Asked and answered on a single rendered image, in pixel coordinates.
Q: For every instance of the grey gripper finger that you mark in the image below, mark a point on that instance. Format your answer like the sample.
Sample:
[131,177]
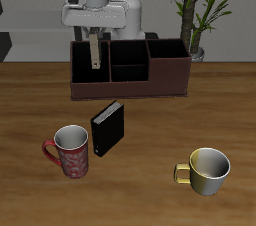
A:
[86,30]
[102,30]

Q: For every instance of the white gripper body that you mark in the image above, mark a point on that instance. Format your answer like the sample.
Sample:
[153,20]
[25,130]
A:
[100,15]

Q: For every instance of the yellow book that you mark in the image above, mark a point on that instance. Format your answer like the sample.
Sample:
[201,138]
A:
[95,51]

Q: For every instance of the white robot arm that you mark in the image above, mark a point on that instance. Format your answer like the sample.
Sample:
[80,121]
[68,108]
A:
[133,6]

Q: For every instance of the dark brown desk caddy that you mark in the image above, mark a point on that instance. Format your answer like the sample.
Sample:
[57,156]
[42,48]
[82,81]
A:
[166,76]

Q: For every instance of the black book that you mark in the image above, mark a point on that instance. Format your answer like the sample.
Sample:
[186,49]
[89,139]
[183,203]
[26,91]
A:
[111,130]

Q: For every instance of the green pot plant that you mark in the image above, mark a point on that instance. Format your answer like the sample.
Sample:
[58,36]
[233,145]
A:
[191,13]

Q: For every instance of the red patterned mug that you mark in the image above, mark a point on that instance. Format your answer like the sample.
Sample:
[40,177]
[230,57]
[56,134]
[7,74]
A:
[74,161]

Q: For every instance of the yellow and white mug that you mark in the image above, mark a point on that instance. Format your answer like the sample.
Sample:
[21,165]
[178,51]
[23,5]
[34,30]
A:
[208,173]

